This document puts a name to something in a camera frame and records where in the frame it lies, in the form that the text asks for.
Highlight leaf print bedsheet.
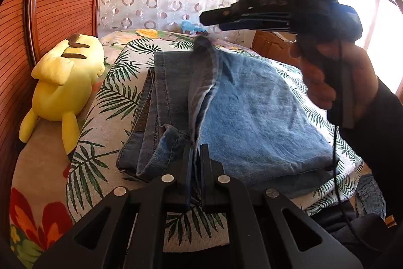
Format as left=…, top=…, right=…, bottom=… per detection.
left=66, top=36, right=364, bottom=254

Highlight window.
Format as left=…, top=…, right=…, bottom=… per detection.
left=330, top=0, right=401, bottom=49

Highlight blue plush toy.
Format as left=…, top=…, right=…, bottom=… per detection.
left=180, top=20, right=209, bottom=35

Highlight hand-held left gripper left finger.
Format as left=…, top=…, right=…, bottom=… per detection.
left=33, top=143, right=196, bottom=269

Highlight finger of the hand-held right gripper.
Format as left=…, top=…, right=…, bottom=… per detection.
left=218, top=15, right=294, bottom=34
left=199, top=0, right=300, bottom=26

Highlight blue denim garment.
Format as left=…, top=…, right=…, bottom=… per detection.
left=356, top=173, right=388, bottom=220

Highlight black cable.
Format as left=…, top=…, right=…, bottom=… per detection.
left=327, top=36, right=391, bottom=260

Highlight yellow plush toy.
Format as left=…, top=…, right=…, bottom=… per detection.
left=19, top=33, right=106, bottom=155

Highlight blue denim pants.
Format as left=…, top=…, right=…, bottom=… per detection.
left=116, top=36, right=341, bottom=201

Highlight person's right hand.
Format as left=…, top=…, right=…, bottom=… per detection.
left=290, top=42, right=379, bottom=114

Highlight wooden headboard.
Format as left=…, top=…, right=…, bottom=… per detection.
left=0, top=0, right=109, bottom=225

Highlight wooden cabinet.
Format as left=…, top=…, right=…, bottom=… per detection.
left=252, top=29, right=303, bottom=63

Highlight floral blanket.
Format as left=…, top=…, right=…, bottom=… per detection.
left=9, top=28, right=252, bottom=267

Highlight person's right forearm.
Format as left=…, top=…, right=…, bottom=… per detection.
left=334, top=77, right=403, bottom=221

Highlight person's black garment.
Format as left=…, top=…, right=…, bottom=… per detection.
left=312, top=206, right=403, bottom=269

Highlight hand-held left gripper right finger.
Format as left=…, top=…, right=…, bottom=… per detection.
left=200, top=144, right=364, bottom=269

